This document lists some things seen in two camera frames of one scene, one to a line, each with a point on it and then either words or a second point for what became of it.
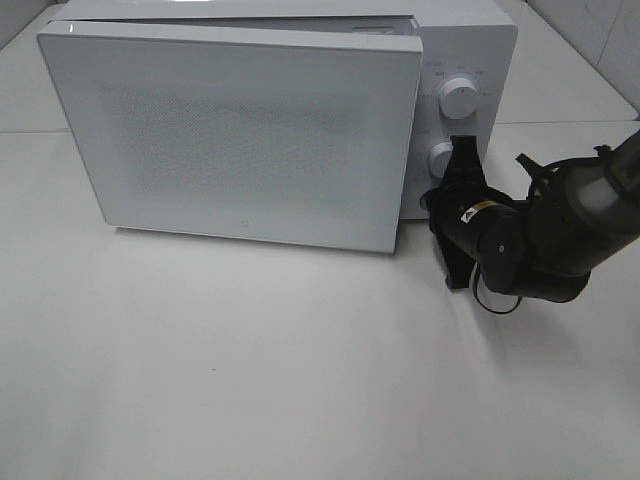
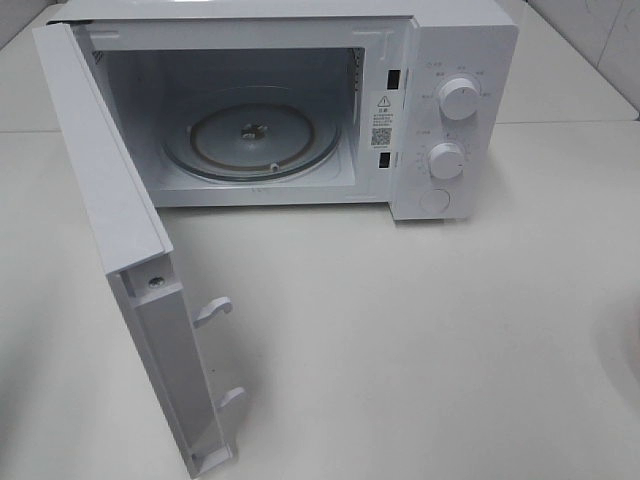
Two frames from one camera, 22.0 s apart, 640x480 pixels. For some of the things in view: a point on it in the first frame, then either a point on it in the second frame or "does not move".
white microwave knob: x=439 y=157 does not move
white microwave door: x=290 y=132 to x=134 y=246
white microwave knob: x=458 y=98 does not move
